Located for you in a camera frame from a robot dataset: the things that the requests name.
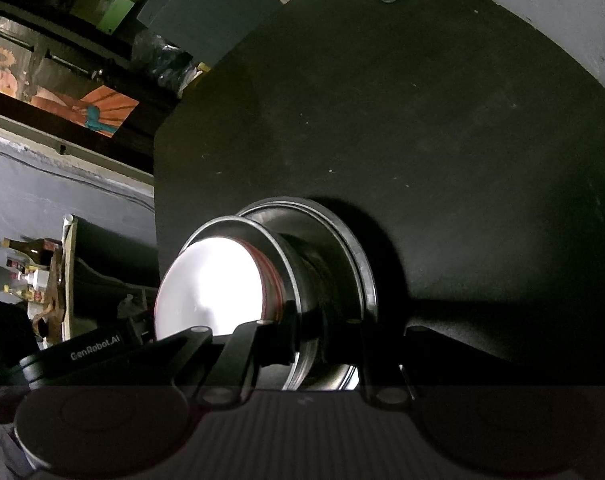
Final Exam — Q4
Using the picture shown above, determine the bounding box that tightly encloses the white ceramic bowl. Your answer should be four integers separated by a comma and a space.
154, 236, 286, 339

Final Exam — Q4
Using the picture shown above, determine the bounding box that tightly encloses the wooden side shelf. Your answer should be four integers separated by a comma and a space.
32, 214, 79, 347

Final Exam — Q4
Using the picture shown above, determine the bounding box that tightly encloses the dark grey cabinet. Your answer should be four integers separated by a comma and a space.
138, 0, 282, 66

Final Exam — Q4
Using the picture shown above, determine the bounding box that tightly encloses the deep steel bowl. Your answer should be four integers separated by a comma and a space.
155, 216, 322, 390

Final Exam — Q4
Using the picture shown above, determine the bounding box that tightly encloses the green box on shelf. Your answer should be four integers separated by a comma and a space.
96, 0, 134, 34

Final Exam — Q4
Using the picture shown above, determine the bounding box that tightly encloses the steel plate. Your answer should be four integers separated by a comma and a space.
238, 197, 377, 390

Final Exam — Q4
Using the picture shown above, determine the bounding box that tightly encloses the orange patterned panel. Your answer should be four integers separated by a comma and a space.
0, 39, 139, 138

